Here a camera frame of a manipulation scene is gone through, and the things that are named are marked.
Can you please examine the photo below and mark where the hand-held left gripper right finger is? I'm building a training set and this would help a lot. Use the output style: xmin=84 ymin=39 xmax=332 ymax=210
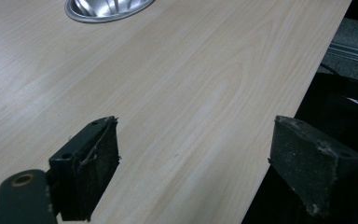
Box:
xmin=268 ymin=115 xmax=358 ymax=217

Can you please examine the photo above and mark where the black cable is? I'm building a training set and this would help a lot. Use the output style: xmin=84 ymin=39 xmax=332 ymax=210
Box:
xmin=319 ymin=63 xmax=340 ymax=77

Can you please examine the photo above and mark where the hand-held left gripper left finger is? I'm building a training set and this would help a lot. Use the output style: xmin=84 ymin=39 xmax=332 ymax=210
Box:
xmin=48 ymin=116 xmax=121 ymax=222

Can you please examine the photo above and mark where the metal bowl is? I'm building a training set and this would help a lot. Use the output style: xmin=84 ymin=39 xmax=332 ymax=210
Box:
xmin=63 ymin=0 xmax=156 ymax=24

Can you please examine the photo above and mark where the black box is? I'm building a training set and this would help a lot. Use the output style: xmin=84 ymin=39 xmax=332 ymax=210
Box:
xmin=294 ymin=72 xmax=358 ymax=157

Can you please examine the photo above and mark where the metal floor rail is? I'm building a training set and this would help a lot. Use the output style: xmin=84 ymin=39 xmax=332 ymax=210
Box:
xmin=326 ymin=41 xmax=358 ymax=67

